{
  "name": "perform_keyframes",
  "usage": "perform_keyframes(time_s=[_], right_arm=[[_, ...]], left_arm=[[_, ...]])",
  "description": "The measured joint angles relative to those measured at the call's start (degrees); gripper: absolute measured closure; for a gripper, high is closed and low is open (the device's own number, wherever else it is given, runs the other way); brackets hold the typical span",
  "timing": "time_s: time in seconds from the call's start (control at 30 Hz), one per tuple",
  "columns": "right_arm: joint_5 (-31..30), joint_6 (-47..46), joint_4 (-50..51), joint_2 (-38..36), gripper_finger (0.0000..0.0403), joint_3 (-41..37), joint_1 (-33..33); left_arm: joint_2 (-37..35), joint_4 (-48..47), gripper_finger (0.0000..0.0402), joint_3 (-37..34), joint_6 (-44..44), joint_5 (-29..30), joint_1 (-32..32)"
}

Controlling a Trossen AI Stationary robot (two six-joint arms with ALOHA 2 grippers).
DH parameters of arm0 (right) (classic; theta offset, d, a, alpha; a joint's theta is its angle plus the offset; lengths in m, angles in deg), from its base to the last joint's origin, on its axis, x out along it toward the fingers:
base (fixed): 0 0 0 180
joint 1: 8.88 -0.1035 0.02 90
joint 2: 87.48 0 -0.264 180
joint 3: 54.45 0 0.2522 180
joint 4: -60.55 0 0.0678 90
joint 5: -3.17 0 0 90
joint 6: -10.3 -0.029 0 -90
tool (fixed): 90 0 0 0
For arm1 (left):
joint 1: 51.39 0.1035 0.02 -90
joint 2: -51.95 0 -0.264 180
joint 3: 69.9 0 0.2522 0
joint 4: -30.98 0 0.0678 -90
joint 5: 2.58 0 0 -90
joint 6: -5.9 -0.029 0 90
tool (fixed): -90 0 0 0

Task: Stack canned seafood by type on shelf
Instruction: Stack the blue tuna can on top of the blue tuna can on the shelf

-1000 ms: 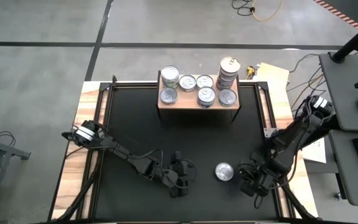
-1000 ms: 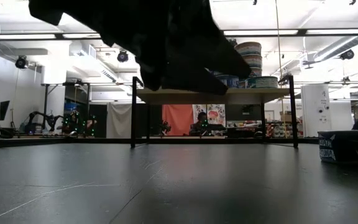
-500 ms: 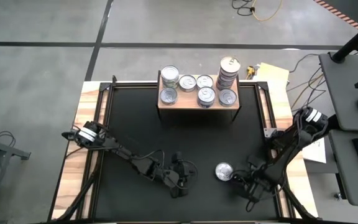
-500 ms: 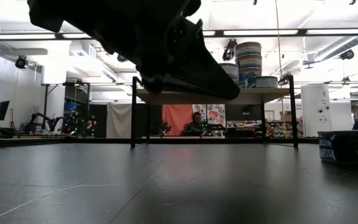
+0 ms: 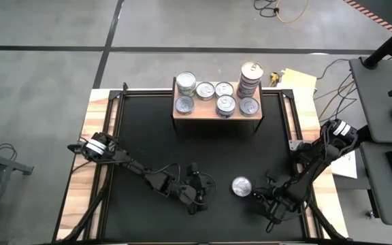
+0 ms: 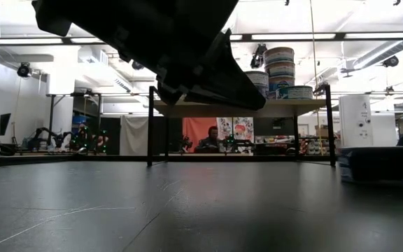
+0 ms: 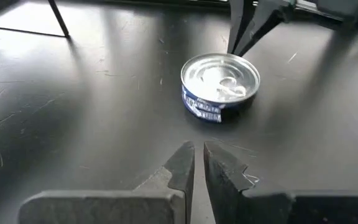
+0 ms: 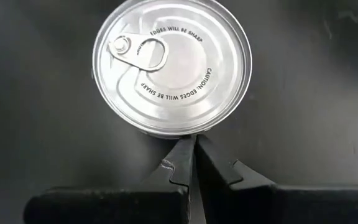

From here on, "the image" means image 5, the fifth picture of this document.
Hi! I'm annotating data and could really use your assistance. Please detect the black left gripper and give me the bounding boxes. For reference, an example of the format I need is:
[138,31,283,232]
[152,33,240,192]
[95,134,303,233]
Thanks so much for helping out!
[178,162,216,214]

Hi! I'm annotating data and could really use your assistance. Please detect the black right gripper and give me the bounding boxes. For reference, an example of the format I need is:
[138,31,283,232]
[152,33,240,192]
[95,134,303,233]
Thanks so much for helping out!
[252,174,287,222]

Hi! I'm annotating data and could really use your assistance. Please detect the silver can yellow teal label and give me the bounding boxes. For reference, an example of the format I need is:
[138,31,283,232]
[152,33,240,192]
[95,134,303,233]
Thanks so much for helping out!
[174,95,195,115]

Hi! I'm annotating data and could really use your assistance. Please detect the silver tuna can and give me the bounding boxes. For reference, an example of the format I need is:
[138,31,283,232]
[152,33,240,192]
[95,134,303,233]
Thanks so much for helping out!
[195,81,216,101]

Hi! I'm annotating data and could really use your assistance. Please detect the silver can red label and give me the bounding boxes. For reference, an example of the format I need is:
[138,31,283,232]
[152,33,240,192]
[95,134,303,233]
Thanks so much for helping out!
[214,81,235,98]

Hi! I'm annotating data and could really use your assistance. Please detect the wooden shelf black legs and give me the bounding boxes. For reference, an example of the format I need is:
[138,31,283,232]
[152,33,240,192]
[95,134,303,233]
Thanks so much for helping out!
[171,77,265,137]

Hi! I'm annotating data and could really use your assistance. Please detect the black table mat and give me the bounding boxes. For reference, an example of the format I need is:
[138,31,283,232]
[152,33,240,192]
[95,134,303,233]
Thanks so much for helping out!
[102,94,308,243]

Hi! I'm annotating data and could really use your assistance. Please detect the white paper sheet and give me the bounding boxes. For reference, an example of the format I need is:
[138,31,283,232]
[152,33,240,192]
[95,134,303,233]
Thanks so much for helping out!
[330,149,359,180]

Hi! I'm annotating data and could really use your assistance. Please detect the yellow paper folder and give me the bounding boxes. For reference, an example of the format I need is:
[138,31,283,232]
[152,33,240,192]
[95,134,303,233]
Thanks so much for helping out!
[280,68,318,92]

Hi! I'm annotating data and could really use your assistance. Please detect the grey desk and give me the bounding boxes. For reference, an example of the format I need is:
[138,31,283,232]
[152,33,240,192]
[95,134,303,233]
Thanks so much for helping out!
[348,56,392,226]

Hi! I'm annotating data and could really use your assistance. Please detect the black stand pole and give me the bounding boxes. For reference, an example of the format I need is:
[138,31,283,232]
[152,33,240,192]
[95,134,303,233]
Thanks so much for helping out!
[362,16,392,70]

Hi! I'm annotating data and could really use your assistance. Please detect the grey metal stand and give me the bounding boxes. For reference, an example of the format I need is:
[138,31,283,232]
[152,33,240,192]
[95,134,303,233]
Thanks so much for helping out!
[0,137,35,245]

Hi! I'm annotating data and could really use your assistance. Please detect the striped hazard tape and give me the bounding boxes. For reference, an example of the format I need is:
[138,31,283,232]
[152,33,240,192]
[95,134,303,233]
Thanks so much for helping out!
[342,0,392,34]

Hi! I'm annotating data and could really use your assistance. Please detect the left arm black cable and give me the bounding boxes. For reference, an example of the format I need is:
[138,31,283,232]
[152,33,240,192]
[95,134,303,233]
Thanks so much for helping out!
[146,162,218,207]

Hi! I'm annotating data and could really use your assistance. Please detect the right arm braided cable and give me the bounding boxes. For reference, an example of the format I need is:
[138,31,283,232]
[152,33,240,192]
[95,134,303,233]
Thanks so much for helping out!
[265,200,308,234]

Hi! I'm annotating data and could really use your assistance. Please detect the black aluminium table frame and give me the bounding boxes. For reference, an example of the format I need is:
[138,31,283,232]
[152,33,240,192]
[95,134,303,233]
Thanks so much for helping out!
[51,81,350,245]

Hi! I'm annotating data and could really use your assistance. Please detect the tangled black floor cables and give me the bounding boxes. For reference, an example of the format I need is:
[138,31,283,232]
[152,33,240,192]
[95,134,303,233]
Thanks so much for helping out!
[313,58,362,137]

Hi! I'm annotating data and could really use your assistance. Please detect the yellow floor cable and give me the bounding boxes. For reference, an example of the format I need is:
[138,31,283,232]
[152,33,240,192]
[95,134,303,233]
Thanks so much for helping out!
[276,0,311,25]

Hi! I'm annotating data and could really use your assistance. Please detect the black floor cable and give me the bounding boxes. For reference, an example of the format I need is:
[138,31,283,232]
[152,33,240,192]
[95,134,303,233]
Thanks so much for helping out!
[252,0,281,18]

